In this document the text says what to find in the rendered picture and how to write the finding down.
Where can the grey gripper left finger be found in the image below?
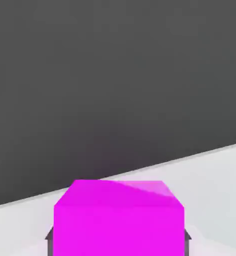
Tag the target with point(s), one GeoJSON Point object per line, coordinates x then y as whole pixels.
{"type": "Point", "coordinates": [50, 243]}

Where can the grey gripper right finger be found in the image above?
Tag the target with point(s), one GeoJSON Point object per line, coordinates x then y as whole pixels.
{"type": "Point", "coordinates": [187, 243]}

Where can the small magenta cube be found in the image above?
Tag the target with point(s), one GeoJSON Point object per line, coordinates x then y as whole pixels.
{"type": "Point", "coordinates": [118, 224]}

